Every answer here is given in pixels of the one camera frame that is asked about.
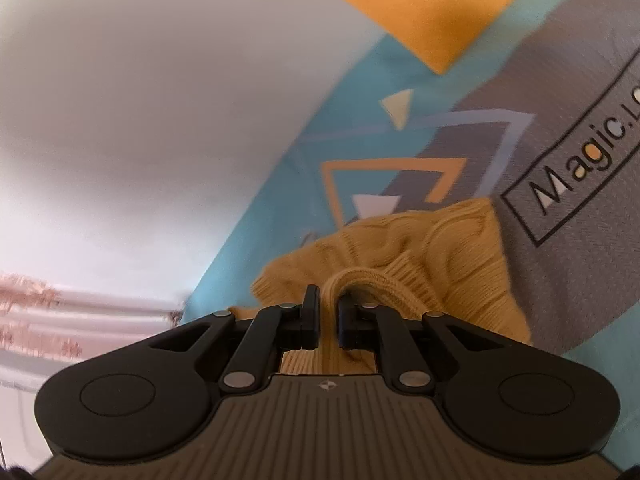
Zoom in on mustard cable-knit sweater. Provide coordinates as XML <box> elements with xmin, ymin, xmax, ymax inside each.
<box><xmin>252</xmin><ymin>198</ymin><xmax>532</xmax><ymax>375</ymax></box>

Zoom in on pink satin curtain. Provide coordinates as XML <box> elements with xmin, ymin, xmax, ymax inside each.
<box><xmin>1</xmin><ymin>272</ymin><xmax>183</xmax><ymax>470</ymax></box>

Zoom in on teal grey printed bedsheet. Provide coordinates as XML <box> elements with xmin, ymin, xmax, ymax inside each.
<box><xmin>186</xmin><ymin>0</ymin><xmax>639</xmax><ymax>467</ymax></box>

